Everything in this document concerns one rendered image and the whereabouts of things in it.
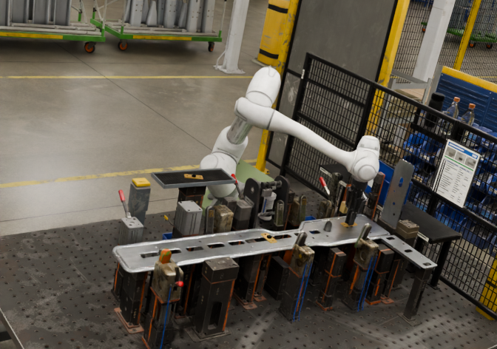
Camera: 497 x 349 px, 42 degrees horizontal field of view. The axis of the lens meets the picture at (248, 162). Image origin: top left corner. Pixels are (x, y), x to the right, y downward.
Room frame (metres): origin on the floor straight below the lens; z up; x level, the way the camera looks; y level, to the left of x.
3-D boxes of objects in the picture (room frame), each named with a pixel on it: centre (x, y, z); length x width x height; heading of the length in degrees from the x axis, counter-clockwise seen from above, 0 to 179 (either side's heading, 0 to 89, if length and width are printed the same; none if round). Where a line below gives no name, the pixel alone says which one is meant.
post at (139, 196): (2.58, 0.44, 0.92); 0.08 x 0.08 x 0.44; 36
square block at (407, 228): (2.94, -0.83, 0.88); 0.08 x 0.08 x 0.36; 36
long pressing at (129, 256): (2.59, -0.14, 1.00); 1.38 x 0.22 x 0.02; 126
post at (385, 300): (2.81, -0.77, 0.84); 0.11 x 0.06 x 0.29; 36
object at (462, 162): (3.13, -1.03, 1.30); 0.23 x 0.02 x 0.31; 36
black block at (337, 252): (2.63, -0.48, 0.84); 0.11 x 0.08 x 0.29; 36
